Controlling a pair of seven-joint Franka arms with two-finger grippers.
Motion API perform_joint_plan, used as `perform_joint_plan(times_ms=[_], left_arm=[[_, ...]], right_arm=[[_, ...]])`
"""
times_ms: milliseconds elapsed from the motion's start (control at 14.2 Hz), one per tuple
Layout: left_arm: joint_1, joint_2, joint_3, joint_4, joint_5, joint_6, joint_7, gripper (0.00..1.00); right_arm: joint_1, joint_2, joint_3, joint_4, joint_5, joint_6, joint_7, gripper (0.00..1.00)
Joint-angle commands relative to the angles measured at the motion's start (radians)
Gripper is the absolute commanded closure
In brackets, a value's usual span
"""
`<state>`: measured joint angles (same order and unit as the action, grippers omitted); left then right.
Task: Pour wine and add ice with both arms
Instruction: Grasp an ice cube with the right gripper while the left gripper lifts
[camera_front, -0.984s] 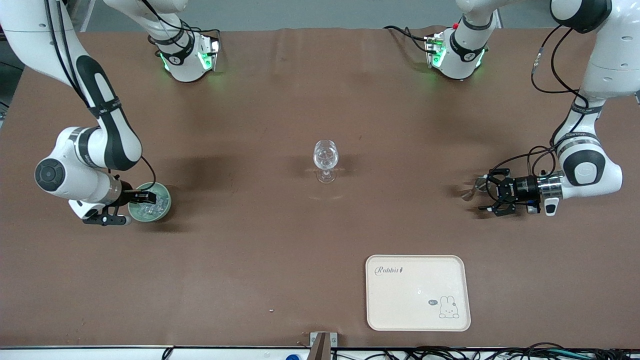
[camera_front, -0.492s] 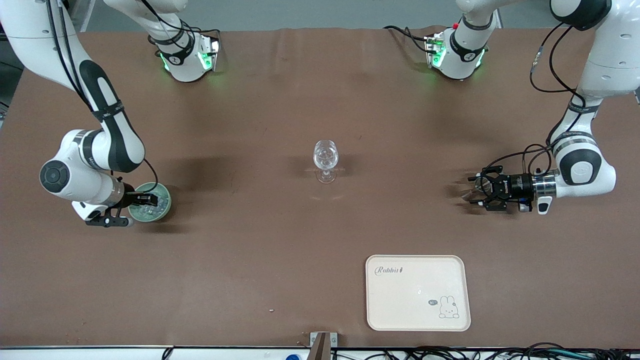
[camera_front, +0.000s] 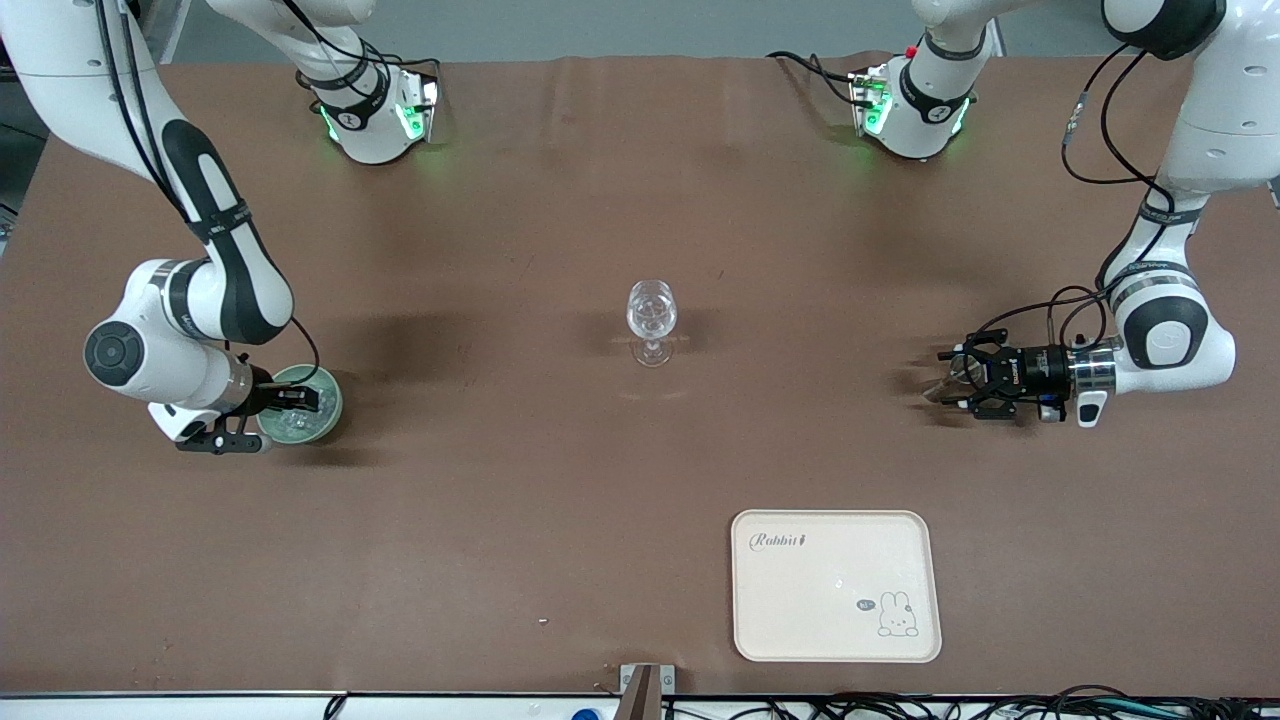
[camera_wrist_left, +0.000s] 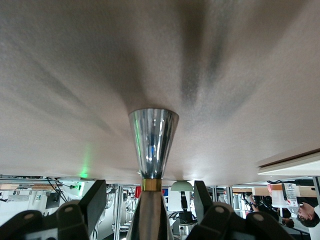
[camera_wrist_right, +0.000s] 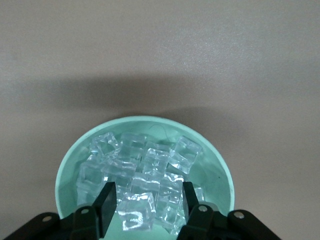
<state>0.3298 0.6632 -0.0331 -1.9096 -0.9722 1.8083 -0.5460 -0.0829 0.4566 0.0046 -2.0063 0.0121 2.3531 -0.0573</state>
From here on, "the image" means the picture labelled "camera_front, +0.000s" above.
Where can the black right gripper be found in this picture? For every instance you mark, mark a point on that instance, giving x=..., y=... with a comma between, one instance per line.
x=266, y=393

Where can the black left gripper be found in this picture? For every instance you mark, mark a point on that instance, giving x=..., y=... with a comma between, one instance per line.
x=1040, y=371

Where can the silver metal jigger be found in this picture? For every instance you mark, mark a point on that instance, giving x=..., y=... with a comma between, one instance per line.
x=932, y=395

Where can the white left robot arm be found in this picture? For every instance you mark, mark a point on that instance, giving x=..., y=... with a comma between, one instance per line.
x=1215, y=140

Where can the clear ice cubes heap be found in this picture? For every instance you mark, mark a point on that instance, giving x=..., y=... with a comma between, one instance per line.
x=298, y=425

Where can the clear wine glass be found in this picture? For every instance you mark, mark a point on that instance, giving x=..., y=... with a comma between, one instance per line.
x=651, y=310

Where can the green ceramic bowl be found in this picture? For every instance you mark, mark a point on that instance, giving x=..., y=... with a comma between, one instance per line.
x=331, y=400

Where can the cream tray with rabbit print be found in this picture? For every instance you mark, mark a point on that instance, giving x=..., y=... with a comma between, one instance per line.
x=830, y=600

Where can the base connector plate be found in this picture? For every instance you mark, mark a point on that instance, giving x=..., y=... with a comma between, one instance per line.
x=425, y=105
x=865, y=95

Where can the brown pole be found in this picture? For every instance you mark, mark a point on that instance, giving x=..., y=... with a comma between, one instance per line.
x=642, y=700

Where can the grey metal bracket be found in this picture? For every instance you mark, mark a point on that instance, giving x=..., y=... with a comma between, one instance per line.
x=667, y=678

